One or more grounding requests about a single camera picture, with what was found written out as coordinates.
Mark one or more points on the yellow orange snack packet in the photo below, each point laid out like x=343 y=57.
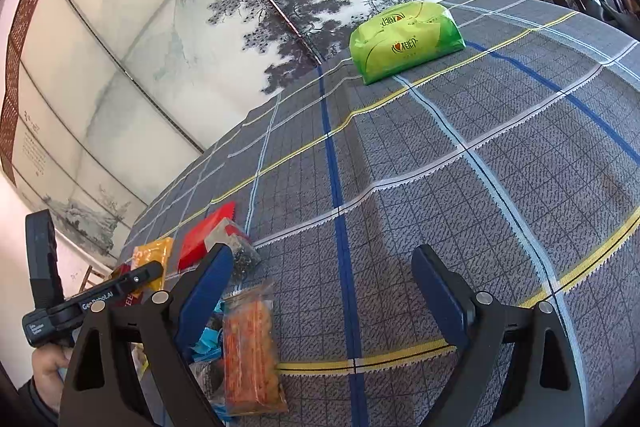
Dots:
x=152 y=252

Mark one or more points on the dark red candy tin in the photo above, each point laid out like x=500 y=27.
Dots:
x=126 y=298

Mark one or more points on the clear packet of orange snacks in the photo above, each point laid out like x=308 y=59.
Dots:
x=250 y=347

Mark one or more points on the blue-edged snack packet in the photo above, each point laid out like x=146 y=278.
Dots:
x=207 y=342

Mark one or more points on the grey plaid tablecloth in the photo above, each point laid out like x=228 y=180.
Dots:
x=450 y=157

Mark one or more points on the person's left hand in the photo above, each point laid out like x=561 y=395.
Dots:
x=50 y=372

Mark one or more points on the red flat packet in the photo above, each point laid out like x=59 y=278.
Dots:
x=200 y=237

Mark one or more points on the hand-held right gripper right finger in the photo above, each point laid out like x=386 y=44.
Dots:
x=440 y=297

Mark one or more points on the clear packet of dark seeds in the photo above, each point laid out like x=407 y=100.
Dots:
x=245 y=252

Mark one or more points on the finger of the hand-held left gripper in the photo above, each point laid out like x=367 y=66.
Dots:
x=142 y=277

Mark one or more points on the light wooden chair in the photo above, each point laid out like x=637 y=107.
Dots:
x=95 y=277

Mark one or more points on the person's left forearm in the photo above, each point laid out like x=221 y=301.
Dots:
x=35 y=407

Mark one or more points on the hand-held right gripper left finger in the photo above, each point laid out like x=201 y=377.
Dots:
x=205 y=292

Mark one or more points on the ink-painted folding screen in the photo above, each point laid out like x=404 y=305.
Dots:
x=150 y=7

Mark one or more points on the green tissue pack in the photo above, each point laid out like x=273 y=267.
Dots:
x=405 y=42

